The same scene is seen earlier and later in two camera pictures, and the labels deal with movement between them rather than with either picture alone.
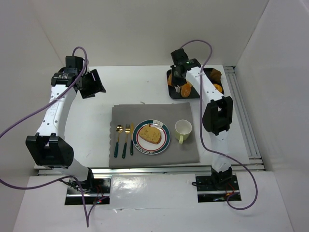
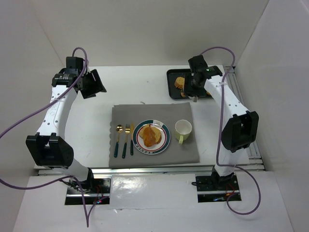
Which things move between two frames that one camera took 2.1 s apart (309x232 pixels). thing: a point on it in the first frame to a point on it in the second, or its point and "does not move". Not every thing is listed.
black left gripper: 92,82 does not move
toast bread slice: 151,134 does not move
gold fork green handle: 127,130 does not move
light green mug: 182,129 does not move
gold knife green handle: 132,139 does not move
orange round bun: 170,78 to 149,137
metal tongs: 177,88 to 195,98
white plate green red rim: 148,148 does not move
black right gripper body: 176,80 to 191,87
